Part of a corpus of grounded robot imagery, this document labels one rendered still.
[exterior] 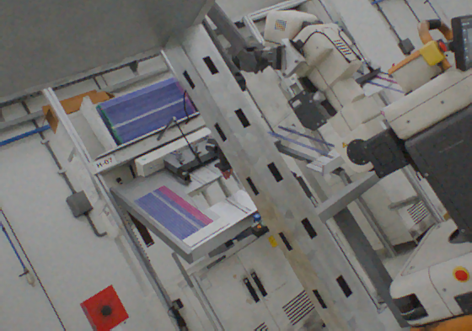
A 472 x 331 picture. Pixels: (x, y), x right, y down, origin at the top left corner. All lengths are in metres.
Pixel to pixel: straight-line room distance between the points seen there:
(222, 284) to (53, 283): 1.78
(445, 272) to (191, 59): 1.51
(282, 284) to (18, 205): 2.22
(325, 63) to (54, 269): 2.77
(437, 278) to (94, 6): 1.63
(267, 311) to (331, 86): 1.25
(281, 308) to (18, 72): 2.46
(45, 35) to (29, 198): 3.87
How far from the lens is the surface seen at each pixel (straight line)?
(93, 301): 2.23
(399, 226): 3.36
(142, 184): 2.71
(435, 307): 1.88
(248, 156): 0.39
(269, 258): 2.73
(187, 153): 2.79
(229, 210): 2.42
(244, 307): 2.63
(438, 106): 1.68
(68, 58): 0.37
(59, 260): 4.10
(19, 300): 4.05
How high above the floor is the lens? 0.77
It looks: 6 degrees up
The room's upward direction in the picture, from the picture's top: 31 degrees counter-clockwise
